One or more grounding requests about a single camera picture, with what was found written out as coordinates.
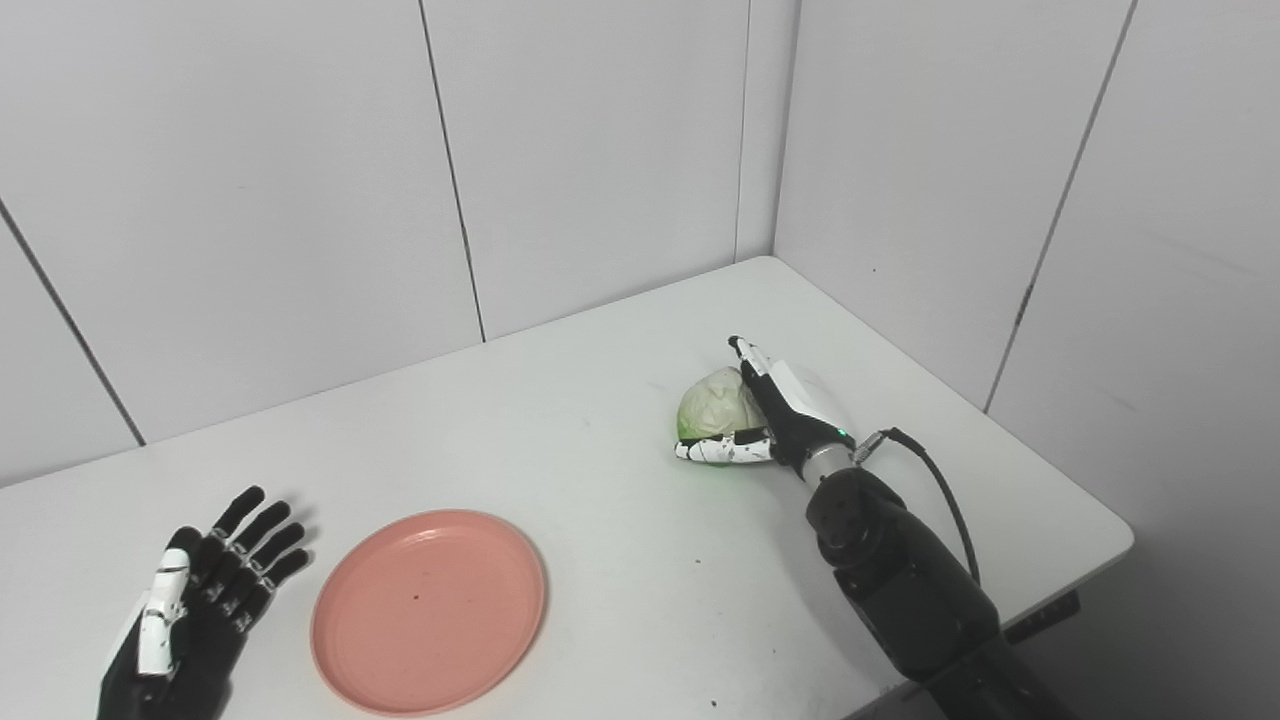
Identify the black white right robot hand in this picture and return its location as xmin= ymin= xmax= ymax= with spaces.
xmin=675 ymin=335 xmax=857 ymax=484

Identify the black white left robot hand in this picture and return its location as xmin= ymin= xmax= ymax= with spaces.
xmin=97 ymin=486 xmax=312 ymax=720

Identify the green white toy cabbage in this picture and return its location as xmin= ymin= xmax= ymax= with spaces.
xmin=676 ymin=366 xmax=771 ymax=446

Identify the pink round plate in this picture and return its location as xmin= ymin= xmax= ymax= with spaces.
xmin=309 ymin=509 xmax=548 ymax=717

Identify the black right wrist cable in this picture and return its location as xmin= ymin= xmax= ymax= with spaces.
xmin=852 ymin=427 xmax=983 ymax=587

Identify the black under-table bracket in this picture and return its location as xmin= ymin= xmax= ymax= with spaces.
xmin=1003 ymin=590 xmax=1082 ymax=647

